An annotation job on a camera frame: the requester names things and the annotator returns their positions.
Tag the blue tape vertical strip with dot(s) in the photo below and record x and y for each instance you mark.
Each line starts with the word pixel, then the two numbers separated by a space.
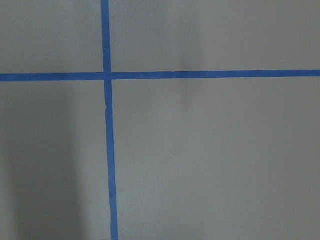
pixel 109 121

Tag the blue tape horizontal strip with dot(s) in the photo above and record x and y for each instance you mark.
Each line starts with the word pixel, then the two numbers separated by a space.
pixel 88 76

